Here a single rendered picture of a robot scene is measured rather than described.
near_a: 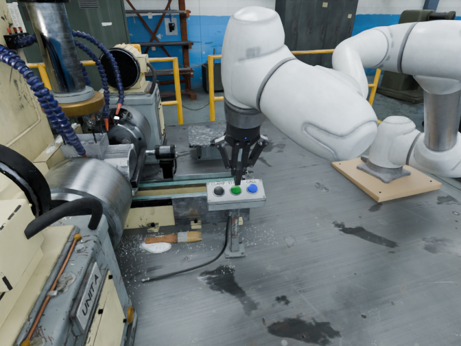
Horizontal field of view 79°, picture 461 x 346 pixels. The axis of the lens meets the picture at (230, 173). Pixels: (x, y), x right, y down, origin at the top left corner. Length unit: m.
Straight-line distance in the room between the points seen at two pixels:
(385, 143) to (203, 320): 1.06
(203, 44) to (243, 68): 5.71
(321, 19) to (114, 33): 4.09
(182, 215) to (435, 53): 0.90
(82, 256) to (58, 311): 0.10
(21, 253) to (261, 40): 0.43
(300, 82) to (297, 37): 5.94
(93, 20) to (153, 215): 3.29
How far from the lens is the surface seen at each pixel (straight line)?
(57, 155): 1.03
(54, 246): 0.59
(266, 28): 0.47
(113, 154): 1.03
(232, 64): 0.49
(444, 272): 1.17
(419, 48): 0.91
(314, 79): 0.43
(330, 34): 6.77
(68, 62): 0.97
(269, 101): 0.45
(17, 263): 0.44
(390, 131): 1.43
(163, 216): 1.10
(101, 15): 4.11
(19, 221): 0.44
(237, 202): 0.82
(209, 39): 6.19
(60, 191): 0.77
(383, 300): 1.00
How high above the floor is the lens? 1.53
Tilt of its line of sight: 31 degrees down
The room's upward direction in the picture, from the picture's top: straight up
